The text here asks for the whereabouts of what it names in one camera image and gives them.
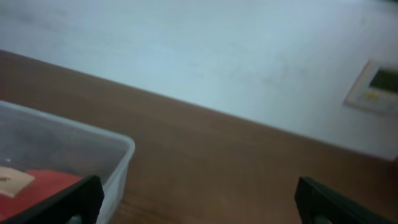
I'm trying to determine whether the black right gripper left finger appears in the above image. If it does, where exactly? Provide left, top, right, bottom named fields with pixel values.
left=1, top=175, right=104, bottom=224

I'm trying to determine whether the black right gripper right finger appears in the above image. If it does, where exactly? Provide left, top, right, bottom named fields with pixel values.
left=294, top=177, right=395, bottom=224

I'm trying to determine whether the orange scraper wooden handle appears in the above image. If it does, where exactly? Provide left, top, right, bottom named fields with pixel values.
left=1, top=166, right=82, bottom=221

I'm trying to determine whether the clear plastic container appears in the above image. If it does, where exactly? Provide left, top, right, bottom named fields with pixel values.
left=1, top=101, right=135, bottom=224

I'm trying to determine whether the white wall control panel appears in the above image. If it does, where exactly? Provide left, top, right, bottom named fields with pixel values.
left=344, top=60, right=397, bottom=116

